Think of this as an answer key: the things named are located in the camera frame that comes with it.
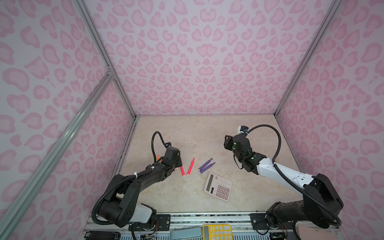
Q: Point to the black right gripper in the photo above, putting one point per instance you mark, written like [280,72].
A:
[229,141]

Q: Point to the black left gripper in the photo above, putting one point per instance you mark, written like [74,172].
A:
[179,162]

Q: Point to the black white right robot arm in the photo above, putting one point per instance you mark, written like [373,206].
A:
[320,202]

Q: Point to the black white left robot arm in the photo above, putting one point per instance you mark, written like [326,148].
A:
[119,206]

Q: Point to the purple highlighter pen upper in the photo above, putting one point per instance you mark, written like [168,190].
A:
[205,164]

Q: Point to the purple highlighter pen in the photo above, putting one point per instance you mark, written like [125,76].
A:
[207,167]
[205,164]

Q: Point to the purple highlighter pen lower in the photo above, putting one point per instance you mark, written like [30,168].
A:
[207,167]

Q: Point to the pink white calculator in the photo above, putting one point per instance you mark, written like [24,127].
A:
[218,187]

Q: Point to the grey blue case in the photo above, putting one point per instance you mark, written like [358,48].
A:
[186,234]

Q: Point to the yellow calculator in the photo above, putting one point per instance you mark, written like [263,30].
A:
[217,232]

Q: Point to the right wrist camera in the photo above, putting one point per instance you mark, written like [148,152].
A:
[243,130]

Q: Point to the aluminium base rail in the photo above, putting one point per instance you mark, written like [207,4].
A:
[244,225]

